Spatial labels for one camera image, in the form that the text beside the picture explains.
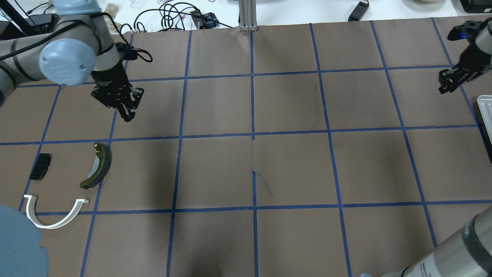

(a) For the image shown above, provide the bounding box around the metal tray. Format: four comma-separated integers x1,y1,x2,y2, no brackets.
474,95,492,162

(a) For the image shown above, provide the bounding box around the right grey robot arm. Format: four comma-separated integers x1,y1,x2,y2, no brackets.
384,18,491,277

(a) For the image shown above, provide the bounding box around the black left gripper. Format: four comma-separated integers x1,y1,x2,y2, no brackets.
91,71,145,122

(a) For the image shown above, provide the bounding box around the white curved plastic bracket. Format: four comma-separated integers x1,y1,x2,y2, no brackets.
24,195,90,230

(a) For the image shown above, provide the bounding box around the olive brake shoe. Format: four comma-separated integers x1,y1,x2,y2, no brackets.
80,142,112,189

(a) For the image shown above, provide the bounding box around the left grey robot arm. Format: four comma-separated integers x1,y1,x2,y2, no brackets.
1,0,144,277

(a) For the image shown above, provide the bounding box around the black power adapter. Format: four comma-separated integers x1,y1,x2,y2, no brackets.
347,0,370,22

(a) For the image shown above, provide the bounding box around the aluminium frame post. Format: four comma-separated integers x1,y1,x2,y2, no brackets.
238,0,258,32

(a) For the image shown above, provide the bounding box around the black brake pad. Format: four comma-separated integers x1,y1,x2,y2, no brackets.
29,153,52,180

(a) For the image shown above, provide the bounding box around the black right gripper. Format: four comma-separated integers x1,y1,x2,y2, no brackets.
438,48,491,94

